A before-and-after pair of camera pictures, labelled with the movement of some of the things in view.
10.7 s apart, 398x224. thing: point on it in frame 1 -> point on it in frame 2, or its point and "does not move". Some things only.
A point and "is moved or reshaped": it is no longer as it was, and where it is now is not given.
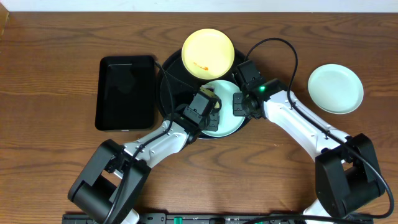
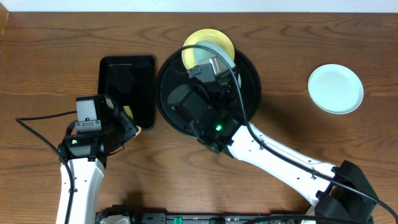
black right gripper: (236, 107) -> (230, 92)
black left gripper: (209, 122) -> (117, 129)
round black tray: (176, 86) does not move
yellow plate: (208, 53) does not move
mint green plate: (228, 123) is moved or reshaped
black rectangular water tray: (125, 93) does not move
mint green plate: (336, 88) does not move
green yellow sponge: (211, 93) is moved or reshaped
